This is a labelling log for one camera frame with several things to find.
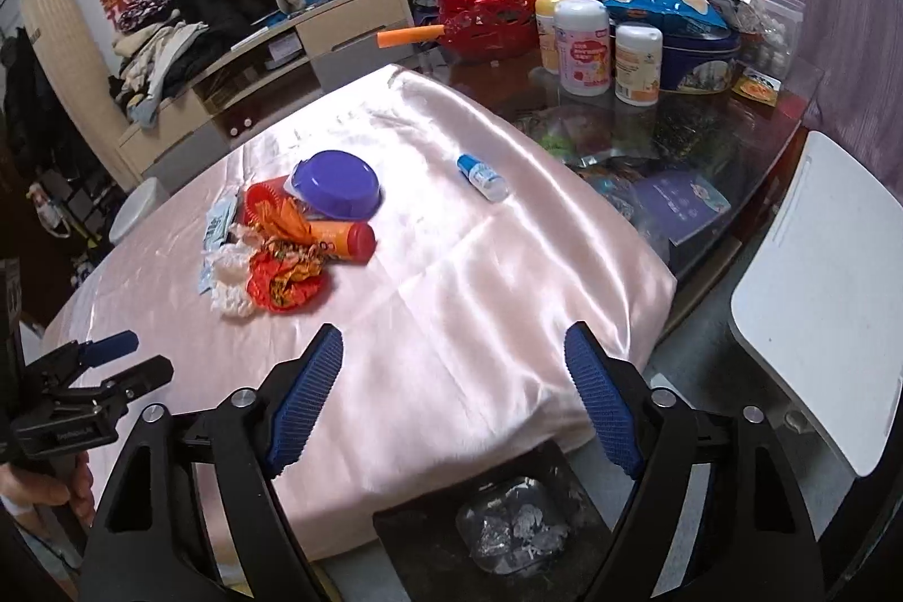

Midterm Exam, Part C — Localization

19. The blue round tin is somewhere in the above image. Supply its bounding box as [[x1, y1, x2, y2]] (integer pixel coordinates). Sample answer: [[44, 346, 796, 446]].
[[658, 27, 744, 94]]

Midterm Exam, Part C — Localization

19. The clear zip bag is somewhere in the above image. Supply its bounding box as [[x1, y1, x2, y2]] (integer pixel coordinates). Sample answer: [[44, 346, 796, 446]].
[[734, 0, 806, 76]]

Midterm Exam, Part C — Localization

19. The white bottle with yellow lid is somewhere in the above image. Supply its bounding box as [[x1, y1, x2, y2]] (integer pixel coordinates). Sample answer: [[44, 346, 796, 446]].
[[534, 0, 574, 74]]

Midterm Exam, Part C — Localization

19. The small blue white bottle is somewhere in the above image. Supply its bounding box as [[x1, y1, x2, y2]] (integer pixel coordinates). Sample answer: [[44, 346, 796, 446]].
[[456, 153, 510, 204]]

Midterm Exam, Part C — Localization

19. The purple box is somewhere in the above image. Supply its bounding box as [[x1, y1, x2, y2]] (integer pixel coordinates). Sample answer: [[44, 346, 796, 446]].
[[630, 172, 733, 245]]

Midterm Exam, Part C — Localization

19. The blue snack bag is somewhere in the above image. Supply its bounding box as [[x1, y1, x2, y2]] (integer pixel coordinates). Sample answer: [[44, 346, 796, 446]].
[[602, 0, 732, 39]]

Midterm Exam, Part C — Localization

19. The beige television cabinet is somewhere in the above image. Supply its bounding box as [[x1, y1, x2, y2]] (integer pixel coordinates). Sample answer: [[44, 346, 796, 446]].
[[116, 0, 418, 194]]

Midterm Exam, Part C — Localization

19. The pink satin cloth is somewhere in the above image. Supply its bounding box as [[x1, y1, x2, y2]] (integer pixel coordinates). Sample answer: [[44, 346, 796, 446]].
[[42, 62, 678, 564]]

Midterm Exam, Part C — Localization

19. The purple round lid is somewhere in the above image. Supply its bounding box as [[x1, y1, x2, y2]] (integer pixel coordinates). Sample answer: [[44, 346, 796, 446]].
[[291, 150, 383, 221]]

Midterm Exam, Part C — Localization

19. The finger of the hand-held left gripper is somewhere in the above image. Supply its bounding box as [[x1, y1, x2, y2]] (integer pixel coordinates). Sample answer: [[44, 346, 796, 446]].
[[42, 359, 175, 427], [24, 330, 140, 395]]

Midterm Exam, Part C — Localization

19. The orange tube with red cap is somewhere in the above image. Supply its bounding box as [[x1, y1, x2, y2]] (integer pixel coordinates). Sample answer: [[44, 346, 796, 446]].
[[303, 219, 378, 266]]

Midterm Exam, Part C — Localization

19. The beige slatted panel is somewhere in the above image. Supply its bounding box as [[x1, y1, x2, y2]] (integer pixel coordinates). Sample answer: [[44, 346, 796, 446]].
[[20, 0, 135, 191]]

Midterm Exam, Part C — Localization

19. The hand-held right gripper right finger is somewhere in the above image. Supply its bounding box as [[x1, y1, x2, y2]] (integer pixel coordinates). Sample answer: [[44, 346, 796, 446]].
[[563, 321, 828, 602]]

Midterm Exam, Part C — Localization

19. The white bottle with pink label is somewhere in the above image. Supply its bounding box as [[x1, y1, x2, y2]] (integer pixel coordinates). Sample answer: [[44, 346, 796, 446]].
[[552, 0, 612, 97]]

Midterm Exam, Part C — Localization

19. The blue white sachet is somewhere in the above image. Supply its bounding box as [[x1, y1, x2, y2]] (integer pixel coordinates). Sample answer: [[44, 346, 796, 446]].
[[200, 197, 239, 252]]

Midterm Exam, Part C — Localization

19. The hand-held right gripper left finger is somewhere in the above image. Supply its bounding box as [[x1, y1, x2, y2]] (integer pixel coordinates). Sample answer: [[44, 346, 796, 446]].
[[79, 323, 345, 602]]

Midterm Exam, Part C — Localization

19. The white chair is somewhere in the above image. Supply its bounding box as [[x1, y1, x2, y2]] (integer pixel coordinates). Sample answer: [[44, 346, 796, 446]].
[[729, 131, 903, 478]]

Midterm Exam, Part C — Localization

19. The white bottle with orange label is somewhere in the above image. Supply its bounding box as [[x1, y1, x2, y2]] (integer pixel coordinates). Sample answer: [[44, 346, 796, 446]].
[[613, 24, 665, 107]]

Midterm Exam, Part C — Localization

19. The red plastic basket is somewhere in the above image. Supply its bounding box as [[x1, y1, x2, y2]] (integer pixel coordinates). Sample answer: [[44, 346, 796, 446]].
[[439, 0, 563, 61]]

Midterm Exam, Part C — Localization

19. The person's left hand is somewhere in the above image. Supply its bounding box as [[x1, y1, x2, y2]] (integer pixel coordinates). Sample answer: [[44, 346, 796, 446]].
[[0, 452, 98, 525]]

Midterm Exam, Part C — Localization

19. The red orange wrapper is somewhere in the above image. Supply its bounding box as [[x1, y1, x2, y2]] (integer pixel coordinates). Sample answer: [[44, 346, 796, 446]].
[[247, 242, 331, 313]]

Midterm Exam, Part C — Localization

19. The black trash bin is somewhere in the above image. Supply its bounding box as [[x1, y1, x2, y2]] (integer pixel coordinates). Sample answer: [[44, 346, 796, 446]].
[[371, 441, 616, 602]]

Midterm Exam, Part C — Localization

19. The pile of clothes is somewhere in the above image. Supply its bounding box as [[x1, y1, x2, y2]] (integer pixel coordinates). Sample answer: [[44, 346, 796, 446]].
[[106, 0, 213, 125]]

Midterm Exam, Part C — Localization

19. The white stool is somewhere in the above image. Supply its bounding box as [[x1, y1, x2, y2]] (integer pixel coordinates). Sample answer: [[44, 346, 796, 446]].
[[111, 177, 171, 244]]

